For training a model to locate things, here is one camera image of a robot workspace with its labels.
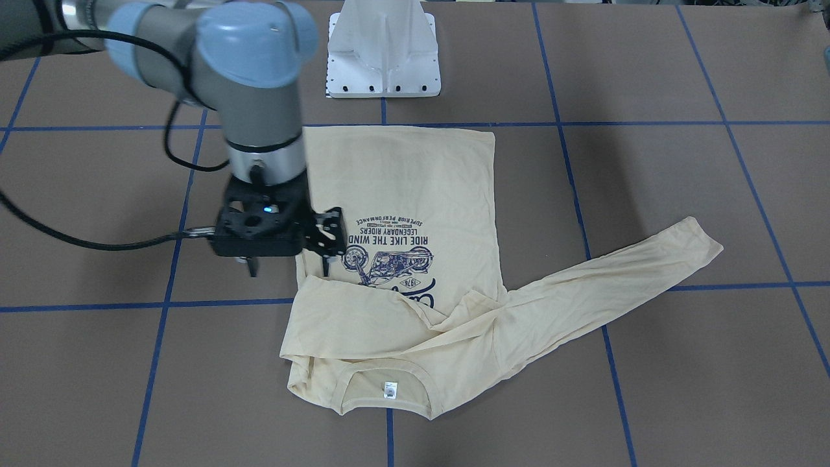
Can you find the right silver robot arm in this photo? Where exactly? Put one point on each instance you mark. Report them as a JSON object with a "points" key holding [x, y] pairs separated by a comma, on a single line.
{"points": [[239, 59]]}

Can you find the white camera mast with base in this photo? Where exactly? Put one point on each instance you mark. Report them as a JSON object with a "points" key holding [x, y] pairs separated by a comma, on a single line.
{"points": [[382, 49]]}

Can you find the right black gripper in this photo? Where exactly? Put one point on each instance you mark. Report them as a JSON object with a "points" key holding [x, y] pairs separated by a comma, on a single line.
{"points": [[326, 231]]}

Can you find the cream long-sleeve printed shirt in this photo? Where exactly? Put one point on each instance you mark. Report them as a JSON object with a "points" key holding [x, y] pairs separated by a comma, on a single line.
{"points": [[415, 315]]}

